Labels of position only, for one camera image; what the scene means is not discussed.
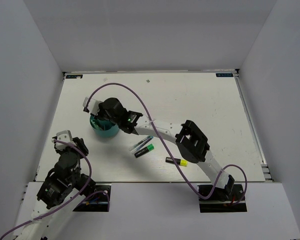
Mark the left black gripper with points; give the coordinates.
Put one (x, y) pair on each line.
(80, 144)

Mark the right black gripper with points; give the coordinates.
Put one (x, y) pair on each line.
(101, 108)

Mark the teal round desk organizer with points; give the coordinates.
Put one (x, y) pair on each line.
(106, 129)

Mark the blue capped pen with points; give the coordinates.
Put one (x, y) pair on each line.
(142, 145)

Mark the green black highlighter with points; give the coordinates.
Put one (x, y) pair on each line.
(144, 150)

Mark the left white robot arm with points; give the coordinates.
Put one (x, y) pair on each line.
(64, 187)

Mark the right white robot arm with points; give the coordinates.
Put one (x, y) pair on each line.
(190, 140)

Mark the left blue corner label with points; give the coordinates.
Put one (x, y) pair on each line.
(74, 76)

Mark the blue corner label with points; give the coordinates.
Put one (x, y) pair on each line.
(74, 76)
(224, 75)

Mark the yellow black highlighter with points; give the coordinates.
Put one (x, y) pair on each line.
(179, 162)

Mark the right blue corner label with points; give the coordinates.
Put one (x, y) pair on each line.
(224, 75)

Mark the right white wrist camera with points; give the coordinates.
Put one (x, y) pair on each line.
(92, 106)

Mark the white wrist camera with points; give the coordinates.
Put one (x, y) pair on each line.
(92, 106)
(61, 137)

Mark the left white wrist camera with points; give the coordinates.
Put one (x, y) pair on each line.
(61, 137)

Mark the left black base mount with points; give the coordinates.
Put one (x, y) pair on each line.
(97, 198)

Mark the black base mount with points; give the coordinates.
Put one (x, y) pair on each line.
(222, 204)
(97, 198)

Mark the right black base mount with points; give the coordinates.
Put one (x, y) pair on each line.
(222, 204)

